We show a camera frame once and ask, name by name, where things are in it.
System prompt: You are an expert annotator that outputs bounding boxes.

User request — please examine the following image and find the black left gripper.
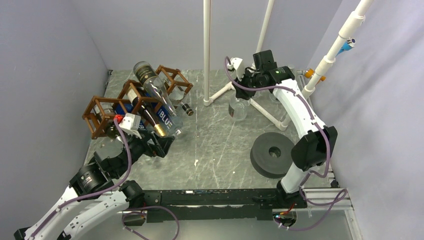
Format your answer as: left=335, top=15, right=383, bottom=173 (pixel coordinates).
left=113, top=127, right=175, bottom=177

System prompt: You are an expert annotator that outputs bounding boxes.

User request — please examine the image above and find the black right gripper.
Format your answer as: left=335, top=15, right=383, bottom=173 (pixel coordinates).
left=231, top=68, right=263, bottom=101

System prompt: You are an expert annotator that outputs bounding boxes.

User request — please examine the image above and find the clear bottle red black label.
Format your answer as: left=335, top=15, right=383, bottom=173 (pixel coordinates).
left=228, top=97, right=250, bottom=122

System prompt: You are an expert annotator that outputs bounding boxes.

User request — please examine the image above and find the tall clear bottle black label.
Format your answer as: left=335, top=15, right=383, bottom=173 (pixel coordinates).
left=133, top=61, right=178, bottom=117

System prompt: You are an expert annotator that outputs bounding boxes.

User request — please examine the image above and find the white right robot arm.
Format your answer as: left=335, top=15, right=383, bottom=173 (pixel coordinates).
left=224, top=50, right=338, bottom=208

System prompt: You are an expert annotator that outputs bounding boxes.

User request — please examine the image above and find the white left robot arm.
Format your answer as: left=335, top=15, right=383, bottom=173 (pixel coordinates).
left=13, top=130, right=175, bottom=240

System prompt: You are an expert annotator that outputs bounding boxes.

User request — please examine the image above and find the blue label clear bottle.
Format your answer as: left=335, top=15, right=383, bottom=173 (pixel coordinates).
left=150, top=102, right=183, bottom=136

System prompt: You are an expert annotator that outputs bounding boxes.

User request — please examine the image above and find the brown wooden wine rack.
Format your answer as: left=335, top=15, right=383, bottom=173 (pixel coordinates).
left=82, top=65, right=193, bottom=140

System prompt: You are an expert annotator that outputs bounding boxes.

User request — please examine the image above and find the dark wine bottle gold cap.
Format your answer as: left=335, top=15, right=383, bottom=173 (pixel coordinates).
left=123, top=83, right=168, bottom=137

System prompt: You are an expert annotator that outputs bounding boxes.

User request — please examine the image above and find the clear bottle black cap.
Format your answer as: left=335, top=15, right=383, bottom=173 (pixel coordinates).
left=169, top=88, right=194, bottom=116

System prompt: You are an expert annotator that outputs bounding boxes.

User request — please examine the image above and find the orange clip on pipe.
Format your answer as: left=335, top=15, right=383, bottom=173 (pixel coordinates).
left=303, top=68, right=326, bottom=82

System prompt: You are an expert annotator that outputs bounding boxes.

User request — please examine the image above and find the black round perforated speaker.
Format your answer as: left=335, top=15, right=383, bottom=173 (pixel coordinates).
left=250, top=132, right=295, bottom=179

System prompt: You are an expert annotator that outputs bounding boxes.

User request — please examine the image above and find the blue clip on pipe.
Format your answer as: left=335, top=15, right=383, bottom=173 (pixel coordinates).
left=336, top=38, right=356, bottom=56

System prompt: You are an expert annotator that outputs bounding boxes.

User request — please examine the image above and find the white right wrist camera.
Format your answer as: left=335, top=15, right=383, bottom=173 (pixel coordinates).
left=227, top=57, right=245, bottom=80

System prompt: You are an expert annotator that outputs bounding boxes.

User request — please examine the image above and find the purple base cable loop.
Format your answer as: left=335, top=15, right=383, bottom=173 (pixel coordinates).
left=121, top=205, right=181, bottom=240

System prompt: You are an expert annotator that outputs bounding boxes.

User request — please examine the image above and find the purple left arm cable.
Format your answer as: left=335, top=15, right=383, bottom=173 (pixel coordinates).
left=29, top=119, right=133, bottom=239

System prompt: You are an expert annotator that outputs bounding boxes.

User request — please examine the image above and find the white PVC pipe frame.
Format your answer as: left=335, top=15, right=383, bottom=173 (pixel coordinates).
left=198, top=0, right=360, bottom=126

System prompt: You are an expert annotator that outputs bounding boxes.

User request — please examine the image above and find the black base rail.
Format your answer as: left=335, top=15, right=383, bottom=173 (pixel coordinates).
left=129, top=188, right=307, bottom=223

